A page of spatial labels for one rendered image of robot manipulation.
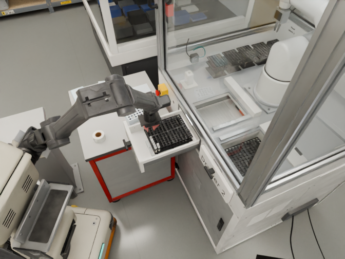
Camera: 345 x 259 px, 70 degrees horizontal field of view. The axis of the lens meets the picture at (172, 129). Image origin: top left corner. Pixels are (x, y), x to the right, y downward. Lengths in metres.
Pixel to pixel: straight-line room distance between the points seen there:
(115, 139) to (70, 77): 1.90
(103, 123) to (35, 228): 0.79
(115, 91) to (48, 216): 0.60
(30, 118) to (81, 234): 0.82
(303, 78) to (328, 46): 0.09
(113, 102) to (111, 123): 0.96
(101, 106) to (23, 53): 3.39
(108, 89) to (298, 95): 0.47
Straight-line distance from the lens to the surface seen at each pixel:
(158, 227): 2.05
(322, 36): 0.59
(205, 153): 1.25
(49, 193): 1.12
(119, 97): 0.67
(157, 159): 1.29
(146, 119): 1.17
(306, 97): 0.64
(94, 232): 1.82
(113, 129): 1.58
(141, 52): 1.97
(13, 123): 1.87
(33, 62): 3.77
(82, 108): 0.67
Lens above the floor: 1.96
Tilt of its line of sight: 51 degrees down
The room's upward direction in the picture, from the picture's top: straight up
